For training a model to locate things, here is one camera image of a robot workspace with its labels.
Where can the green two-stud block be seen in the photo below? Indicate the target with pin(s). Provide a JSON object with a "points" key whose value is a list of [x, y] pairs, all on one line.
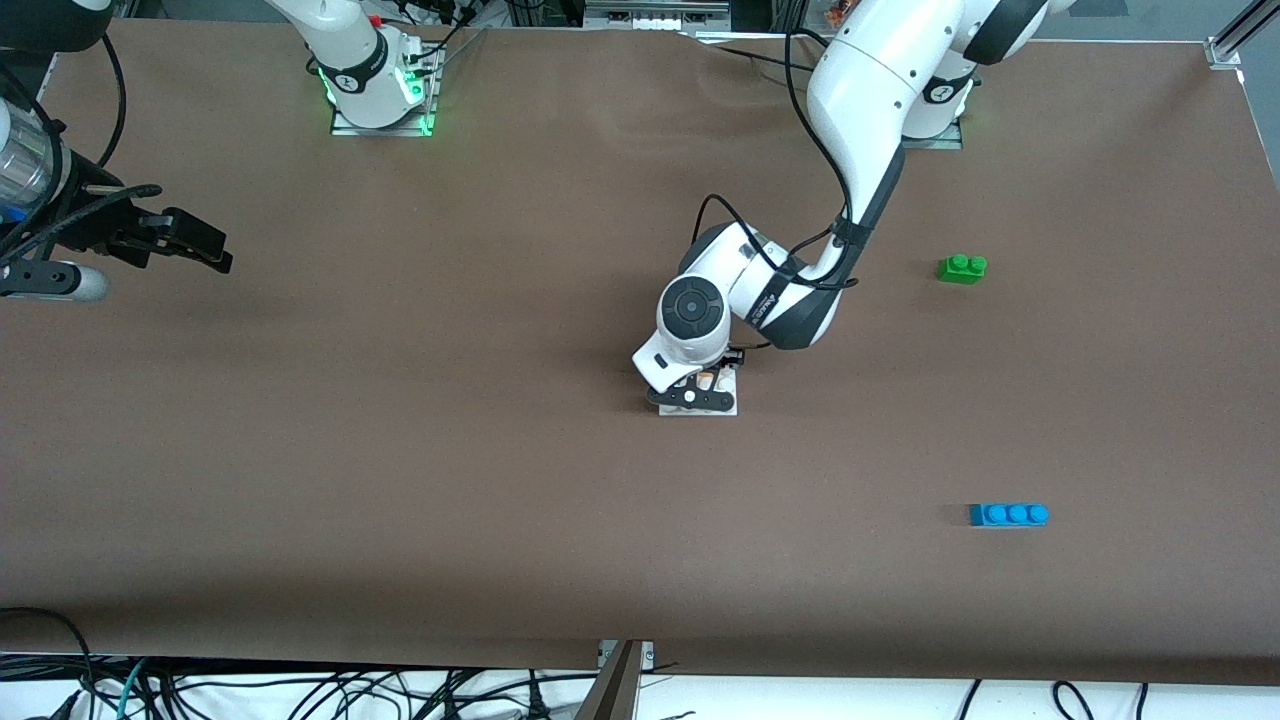
{"points": [[960, 272]]}

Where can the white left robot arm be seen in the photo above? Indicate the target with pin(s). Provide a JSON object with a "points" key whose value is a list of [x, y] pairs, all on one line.
{"points": [[870, 80]]}

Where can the aluminium frame profile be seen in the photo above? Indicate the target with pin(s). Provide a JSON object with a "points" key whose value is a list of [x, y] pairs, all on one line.
{"points": [[1225, 50]]}

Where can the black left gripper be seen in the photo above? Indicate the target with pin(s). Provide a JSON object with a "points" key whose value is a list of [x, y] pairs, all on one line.
{"points": [[734, 360]]}

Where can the grey support beam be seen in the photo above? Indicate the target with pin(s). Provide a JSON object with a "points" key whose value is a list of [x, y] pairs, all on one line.
{"points": [[612, 695]]}

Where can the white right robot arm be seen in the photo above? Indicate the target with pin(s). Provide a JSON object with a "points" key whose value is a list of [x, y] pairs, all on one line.
{"points": [[350, 50]]}

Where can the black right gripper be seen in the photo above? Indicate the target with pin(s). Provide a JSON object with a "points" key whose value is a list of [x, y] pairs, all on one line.
{"points": [[98, 232]]}

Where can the white studded base plate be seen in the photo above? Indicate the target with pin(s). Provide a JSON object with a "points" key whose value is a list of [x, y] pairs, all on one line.
{"points": [[728, 400]]}

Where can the brown table cover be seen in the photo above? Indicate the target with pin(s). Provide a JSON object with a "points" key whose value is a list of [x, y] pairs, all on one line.
{"points": [[300, 550]]}

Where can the metal table edge bracket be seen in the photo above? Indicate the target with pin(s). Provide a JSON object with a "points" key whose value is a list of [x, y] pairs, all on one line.
{"points": [[645, 652]]}

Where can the blue three-stud block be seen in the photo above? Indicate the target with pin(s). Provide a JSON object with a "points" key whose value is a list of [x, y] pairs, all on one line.
{"points": [[1005, 516]]}

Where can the white power strip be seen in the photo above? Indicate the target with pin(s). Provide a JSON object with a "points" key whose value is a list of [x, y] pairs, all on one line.
{"points": [[650, 21]]}

